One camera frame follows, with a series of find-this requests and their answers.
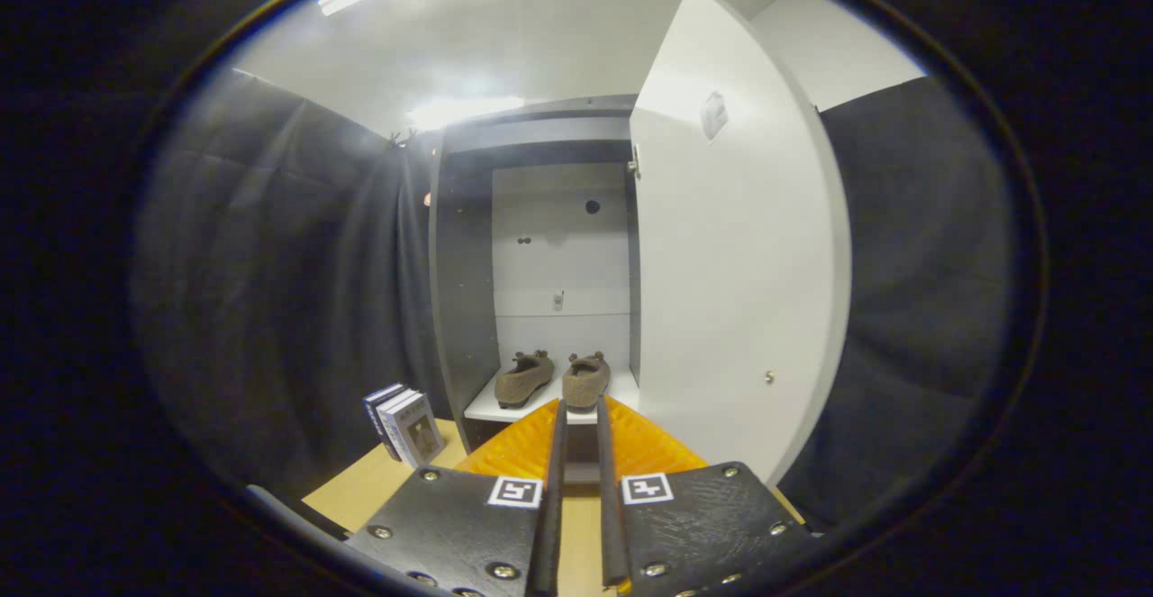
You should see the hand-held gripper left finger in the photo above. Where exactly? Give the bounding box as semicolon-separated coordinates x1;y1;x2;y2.
345;397;568;597

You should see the black backdrop cloth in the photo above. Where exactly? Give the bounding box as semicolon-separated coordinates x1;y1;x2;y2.
131;66;1014;530

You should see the white cover book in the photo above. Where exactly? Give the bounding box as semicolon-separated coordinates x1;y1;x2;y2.
378;388;446;469

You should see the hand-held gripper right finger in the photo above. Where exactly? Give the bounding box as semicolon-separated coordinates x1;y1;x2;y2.
596;394;822;596

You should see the brown fuzzy shoe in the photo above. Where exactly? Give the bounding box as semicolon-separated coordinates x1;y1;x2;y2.
494;350;556;410
562;351;612;413

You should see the dark blue book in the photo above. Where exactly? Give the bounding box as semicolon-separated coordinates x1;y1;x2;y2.
363;383;406;463

